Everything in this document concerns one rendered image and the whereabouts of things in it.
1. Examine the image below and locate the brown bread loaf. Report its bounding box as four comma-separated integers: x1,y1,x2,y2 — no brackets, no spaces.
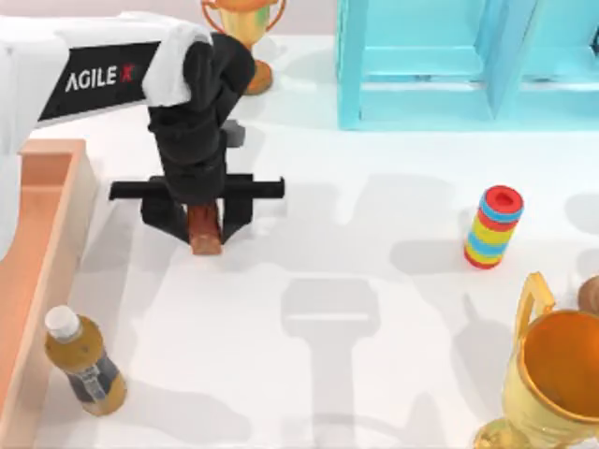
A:
185,199,224,256

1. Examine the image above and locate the shallow salmon-coloured box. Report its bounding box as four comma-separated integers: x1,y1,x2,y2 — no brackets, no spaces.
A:
0,138,100,449

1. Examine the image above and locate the amber bottle with white cap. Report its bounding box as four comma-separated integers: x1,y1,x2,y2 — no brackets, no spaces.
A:
44,304,128,417

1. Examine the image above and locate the small gold trophy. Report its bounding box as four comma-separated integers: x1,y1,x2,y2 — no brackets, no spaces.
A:
200,0,287,96

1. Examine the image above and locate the light blue rack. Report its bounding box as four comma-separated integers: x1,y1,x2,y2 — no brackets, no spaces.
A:
335,0,599,133

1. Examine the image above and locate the stack of coloured rings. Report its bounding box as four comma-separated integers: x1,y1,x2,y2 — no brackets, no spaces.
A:
462,185,525,271

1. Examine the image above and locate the large gold trophy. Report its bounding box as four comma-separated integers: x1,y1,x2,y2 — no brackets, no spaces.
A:
472,271,599,449

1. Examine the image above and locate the brown round object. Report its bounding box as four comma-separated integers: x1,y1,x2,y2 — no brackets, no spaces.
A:
576,275,599,312

